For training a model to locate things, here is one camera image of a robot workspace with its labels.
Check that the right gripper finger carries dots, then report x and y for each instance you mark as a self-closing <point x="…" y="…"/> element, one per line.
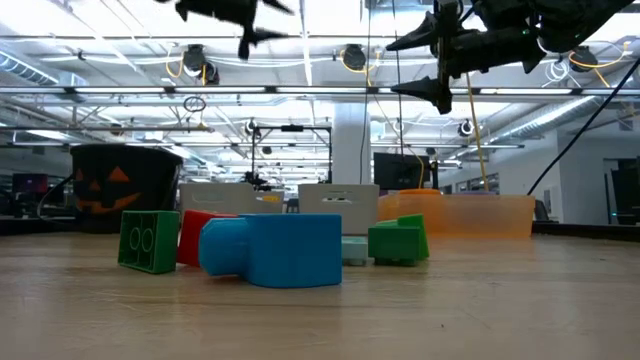
<point x="425" y="32"/>
<point x="430" y="87"/>

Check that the purple foam die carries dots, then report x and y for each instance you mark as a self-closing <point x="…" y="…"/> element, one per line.
<point x="475" y="193"/>

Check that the bright green toy block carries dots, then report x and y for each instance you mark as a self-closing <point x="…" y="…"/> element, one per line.
<point x="424" y="235"/>

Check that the red toy block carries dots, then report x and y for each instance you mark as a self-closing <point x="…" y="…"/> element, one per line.
<point x="192" y="240"/>

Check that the large light blue block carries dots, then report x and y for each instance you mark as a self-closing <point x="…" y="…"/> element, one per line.
<point x="290" y="250"/>

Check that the dark green toy block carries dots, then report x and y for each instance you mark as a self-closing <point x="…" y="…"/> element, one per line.
<point x="160" y="240"/>

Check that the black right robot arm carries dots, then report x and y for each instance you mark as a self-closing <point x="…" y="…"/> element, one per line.
<point x="575" y="20"/>

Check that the black computer monitor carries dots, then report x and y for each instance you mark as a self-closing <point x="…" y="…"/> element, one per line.
<point x="400" y="172"/>

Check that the white pillar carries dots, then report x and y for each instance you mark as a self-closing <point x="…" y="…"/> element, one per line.
<point x="350" y="145"/>

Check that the orange plastic storage bin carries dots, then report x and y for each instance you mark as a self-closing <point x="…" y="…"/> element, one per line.
<point x="480" y="215"/>

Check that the grey plastic storage bin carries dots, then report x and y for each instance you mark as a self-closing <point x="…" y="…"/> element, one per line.
<point x="360" y="210"/>
<point x="235" y="200"/>

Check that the yellow stepped block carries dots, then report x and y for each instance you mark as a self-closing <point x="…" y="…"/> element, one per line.
<point x="271" y="198"/>

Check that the black jack-o-lantern bucket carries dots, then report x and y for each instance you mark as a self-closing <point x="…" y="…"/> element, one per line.
<point x="130" y="160"/>

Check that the light cyan flat brick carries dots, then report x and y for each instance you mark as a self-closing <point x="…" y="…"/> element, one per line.
<point x="355" y="248"/>

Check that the black equipment cabinet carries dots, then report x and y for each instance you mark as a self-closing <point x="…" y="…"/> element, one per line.
<point x="625" y="190"/>

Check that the dark monitor with red screen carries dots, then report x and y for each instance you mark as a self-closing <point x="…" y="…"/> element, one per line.
<point x="30" y="183"/>

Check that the silver ventilation duct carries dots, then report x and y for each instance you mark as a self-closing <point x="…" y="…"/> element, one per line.
<point x="545" y="117"/>

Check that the black camera rig frame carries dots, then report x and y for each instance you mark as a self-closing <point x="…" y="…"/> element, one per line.
<point x="292" y="128"/>

